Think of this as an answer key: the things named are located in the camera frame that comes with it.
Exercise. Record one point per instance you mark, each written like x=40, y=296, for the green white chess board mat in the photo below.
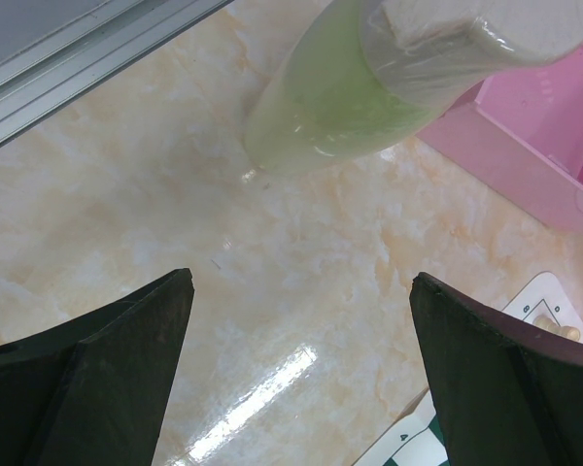
x=415, y=438

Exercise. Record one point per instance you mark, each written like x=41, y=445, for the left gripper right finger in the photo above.
x=504, y=391

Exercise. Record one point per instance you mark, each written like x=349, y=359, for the white pawn corner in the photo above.
x=571, y=333

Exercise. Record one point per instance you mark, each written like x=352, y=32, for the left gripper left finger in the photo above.
x=94, y=390

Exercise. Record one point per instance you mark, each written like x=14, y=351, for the green liquid bottle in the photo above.
x=367, y=74

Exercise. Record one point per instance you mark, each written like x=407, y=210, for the white rook corner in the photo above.
x=546, y=323

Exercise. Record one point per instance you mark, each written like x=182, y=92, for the pink plastic box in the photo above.
x=521, y=133

